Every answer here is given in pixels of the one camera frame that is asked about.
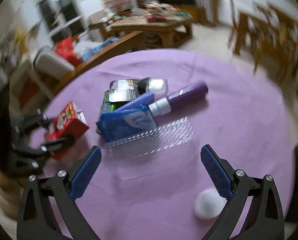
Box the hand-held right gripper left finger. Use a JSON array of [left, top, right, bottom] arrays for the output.
[[16, 145, 102, 240]]

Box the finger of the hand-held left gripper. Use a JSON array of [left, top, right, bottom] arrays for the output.
[[11, 135, 76, 160], [14, 109, 56, 137]]

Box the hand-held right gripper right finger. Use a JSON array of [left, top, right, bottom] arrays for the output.
[[200, 144, 285, 240]]

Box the red cartoon milk carton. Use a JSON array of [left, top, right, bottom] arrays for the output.
[[44, 102, 90, 160]]

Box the white bottle cap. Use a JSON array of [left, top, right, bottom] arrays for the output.
[[194, 189, 228, 219]]

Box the blue plastic wrapper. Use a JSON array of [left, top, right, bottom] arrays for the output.
[[95, 92, 157, 143]]

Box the dark green gum packet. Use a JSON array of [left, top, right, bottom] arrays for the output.
[[99, 91, 129, 120]]

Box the purple bottle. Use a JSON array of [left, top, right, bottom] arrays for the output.
[[148, 81, 209, 117]]

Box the black silver blister pack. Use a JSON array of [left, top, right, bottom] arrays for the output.
[[108, 77, 169, 103]]

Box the purple tablecloth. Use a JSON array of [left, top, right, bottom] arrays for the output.
[[27, 49, 298, 240]]

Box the red cushion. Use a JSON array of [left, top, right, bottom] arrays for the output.
[[54, 36, 83, 67]]

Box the light blue cloth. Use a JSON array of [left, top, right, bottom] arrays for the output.
[[80, 37, 121, 62]]

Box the wooden sofa with white cushions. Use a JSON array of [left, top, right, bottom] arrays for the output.
[[9, 31, 147, 100]]

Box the sliding glass door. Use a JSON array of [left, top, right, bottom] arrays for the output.
[[38, 0, 82, 40]]

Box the wooden armchair with beige cushion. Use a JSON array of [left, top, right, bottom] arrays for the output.
[[88, 9, 114, 38]]

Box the wooden dining chair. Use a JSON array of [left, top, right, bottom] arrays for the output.
[[252, 10, 298, 85]]

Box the wooden coffee table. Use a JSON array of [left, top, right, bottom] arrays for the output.
[[109, 11, 194, 48]]

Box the wooden dining table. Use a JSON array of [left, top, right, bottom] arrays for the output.
[[229, 0, 289, 55]]

